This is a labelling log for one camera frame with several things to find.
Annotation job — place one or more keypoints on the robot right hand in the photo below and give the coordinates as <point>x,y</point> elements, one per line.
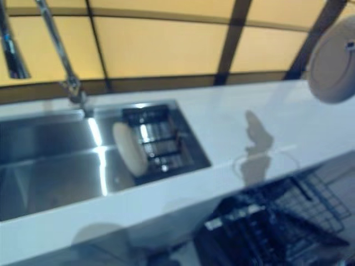
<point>350,46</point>

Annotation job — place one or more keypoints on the cream round plate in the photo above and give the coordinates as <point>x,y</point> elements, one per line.
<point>330,63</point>
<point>130,149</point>

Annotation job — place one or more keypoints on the open built-in dishwasher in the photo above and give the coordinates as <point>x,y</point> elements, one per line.
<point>263,235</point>

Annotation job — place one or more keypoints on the black sink dish rack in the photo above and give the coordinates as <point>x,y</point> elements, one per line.
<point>163,141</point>

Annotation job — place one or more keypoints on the white cabinet door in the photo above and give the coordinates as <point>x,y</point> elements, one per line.
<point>155,230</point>

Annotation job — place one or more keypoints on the chrome faucet pipe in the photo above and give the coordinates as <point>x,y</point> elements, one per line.
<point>61,52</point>

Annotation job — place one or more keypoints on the stainless steel kitchen sink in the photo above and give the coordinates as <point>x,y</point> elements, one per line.
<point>50,171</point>

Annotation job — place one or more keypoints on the dark window frame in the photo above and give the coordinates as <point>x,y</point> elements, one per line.
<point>231,41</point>

